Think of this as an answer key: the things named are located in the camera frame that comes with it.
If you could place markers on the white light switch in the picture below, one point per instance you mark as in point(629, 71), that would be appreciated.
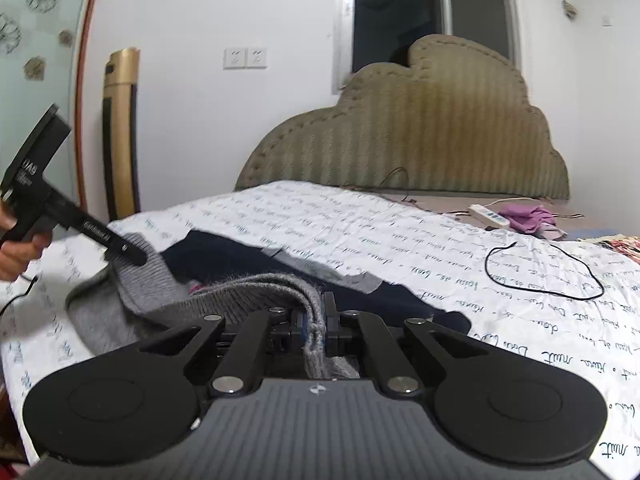
point(607, 20)

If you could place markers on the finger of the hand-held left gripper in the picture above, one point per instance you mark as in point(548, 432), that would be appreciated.
point(131, 255)

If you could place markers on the white wall socket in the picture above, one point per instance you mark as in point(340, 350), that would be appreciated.
point(257, 58)
point(234, 58)

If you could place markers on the white power strip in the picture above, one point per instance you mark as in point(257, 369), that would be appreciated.
point(487, 215)

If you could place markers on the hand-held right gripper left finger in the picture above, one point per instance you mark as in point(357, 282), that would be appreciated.
point(299, 332)

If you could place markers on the orange patterned cloth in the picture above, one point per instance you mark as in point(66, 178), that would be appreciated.
point(625, 248)

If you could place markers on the person's left hand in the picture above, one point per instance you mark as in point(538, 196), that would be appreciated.
point(15, 259)

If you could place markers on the small wall hook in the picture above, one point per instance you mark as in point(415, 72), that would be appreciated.
point(570, 10)

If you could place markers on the white script-printed bed blanket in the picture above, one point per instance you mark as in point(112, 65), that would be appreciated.
point(400, 240)

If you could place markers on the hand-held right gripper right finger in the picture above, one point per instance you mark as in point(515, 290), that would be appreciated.
point(329, 310)

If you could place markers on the grey sweater with navy sleeves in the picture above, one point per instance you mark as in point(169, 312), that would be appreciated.
point(150, 280)

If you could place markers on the purple cloth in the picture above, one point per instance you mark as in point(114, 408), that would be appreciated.
point(527, 217)

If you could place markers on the dark window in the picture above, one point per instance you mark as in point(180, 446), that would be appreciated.
point(390, 10)

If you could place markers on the gold and black standing panel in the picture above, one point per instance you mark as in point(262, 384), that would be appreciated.
point(122, 70)

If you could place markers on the olive padded headboard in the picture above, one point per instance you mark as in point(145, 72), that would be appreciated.
point(425, 135)

